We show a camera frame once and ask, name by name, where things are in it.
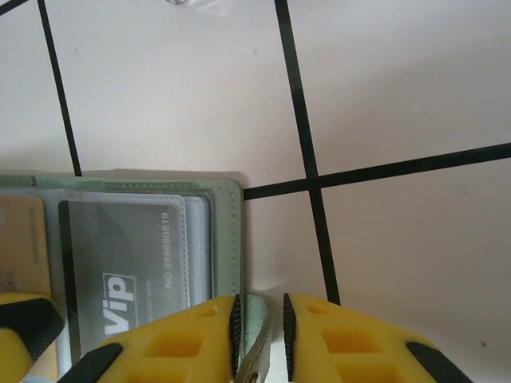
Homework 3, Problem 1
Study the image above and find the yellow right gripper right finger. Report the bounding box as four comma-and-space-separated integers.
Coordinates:
281, 292, 486, 383

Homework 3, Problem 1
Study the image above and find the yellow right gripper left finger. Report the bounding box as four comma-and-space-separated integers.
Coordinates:
73, 294, 241, 383

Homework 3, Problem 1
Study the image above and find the gold credit card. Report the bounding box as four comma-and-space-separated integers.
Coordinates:
0, 195, 52, 304

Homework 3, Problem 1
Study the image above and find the green leather card holder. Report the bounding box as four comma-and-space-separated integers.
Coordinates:
0, 171, 276, 383

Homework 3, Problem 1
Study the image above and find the black VIP card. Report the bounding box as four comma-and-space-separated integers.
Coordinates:
57, 198, 185, 352

